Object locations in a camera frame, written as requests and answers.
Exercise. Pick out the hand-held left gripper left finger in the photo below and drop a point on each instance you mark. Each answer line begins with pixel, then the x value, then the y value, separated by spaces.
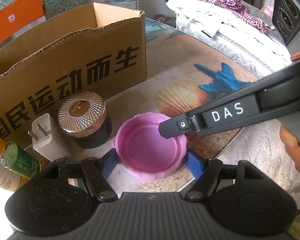
pixel 110 163

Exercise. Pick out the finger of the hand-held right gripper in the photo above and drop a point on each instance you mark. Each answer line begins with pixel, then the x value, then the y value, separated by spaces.
pixel 175 126

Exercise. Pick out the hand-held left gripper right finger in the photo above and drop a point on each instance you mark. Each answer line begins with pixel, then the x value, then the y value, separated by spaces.
pixel 195 166

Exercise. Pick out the pink plastic lid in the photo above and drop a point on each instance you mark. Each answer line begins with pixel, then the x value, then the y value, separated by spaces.
pixel 145 152

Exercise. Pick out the black jar with gold lid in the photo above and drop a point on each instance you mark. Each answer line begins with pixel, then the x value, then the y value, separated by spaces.
pixel 82 110

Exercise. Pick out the white charger plug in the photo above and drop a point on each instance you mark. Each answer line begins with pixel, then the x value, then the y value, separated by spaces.
pixel 50 142

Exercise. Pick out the large printed cardboard box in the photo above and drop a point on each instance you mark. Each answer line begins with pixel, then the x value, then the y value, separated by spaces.
pixel 65 55

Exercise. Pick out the white wrapped bedding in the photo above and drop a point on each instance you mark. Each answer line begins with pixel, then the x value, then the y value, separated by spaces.
pixel 240 45

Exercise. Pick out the black speaker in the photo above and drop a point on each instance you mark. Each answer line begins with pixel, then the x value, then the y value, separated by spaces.
pixel 287 17

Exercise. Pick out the green dropper bottle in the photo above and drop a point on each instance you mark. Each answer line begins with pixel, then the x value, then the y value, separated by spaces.
pixel 20 162

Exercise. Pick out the pink cloth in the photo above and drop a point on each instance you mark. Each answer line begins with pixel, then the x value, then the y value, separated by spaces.
pixel 267 10

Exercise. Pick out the white jar with white lid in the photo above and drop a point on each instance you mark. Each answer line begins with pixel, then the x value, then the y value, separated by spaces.
pixel 2 177

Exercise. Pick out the purple checked cloth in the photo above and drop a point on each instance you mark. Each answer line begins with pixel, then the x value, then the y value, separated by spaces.
pixel 227 2

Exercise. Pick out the white water dispenser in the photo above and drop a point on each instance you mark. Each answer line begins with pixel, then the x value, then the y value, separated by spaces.
pixel 130 5

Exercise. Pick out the orange and grey product box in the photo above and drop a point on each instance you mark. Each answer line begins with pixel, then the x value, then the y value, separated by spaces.
pixel 12 17

